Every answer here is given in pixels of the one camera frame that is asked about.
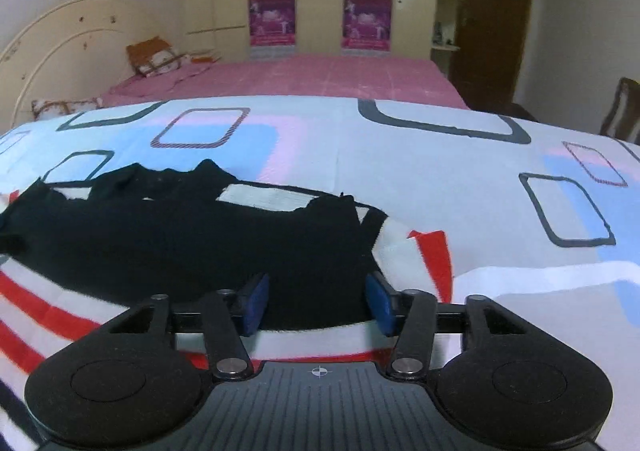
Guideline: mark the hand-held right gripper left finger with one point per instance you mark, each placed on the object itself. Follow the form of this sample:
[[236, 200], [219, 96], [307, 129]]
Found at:
[[255, 303]]

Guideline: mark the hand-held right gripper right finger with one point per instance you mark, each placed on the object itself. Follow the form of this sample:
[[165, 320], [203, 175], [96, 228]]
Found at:
[[377, 303]]

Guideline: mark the striped cartoon sweater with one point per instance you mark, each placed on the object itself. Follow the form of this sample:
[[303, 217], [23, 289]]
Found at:
[[175, 241]]

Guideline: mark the printed blanket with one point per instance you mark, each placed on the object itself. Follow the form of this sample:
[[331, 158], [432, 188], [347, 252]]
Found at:
[[450, 171]]

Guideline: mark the pink bed sheet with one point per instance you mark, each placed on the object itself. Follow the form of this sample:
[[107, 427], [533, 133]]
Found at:
[[325, 81]]

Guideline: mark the cream corner shelf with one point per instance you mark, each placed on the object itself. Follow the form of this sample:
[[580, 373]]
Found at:
[[450, 47]]

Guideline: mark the orange patterned pillow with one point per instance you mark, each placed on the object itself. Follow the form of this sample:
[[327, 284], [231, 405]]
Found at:
[[155, 56]]

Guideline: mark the small patterned pillow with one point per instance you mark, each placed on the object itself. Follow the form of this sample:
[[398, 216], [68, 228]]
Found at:
[[65, 107]]

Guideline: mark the brown wooden door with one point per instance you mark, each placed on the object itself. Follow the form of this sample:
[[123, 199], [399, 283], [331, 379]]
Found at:
[[495, 21]]

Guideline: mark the wooden chair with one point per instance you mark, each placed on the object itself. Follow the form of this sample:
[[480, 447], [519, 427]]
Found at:
[[625, 111]]

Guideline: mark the cream curved headboard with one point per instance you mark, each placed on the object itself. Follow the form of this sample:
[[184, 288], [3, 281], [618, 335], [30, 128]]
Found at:
[[60, 46]]

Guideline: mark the purple wall poster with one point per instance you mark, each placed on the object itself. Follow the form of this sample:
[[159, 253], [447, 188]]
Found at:
[[366, 21], [272, 23]]

